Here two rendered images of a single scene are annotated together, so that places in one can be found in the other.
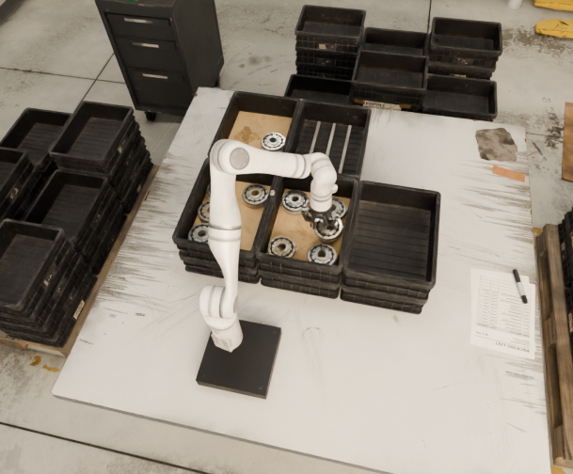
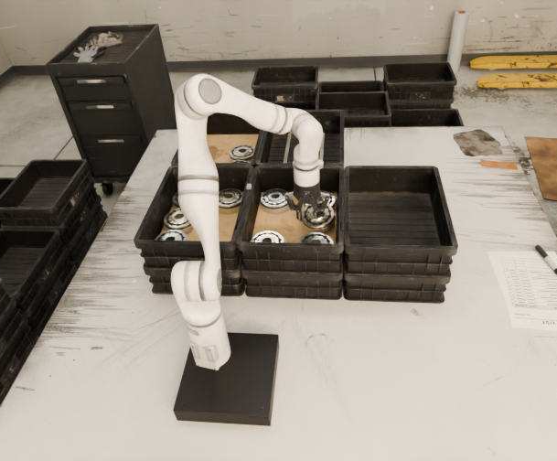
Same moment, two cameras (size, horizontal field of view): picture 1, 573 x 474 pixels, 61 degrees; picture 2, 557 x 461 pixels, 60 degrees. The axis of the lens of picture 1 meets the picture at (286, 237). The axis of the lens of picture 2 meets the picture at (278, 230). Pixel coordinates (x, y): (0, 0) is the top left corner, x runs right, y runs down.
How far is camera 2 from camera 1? 0.51 m
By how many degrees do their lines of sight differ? 16
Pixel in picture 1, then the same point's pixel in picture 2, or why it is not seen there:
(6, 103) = not seen: outside the picture
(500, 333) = (543, 311)
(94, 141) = (44, 198)
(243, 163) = (215, 96)
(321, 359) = (334, 369)
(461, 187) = (453, 181)
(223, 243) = (198, 196)
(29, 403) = not seen: outside the picture
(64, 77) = (15, 167)
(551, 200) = not seen: hidden behind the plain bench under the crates
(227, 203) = (198, 151)
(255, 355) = (250, 370)
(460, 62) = (418, 97)
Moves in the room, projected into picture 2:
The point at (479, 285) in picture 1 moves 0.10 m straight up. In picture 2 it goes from (502, 266) to (510, 242)
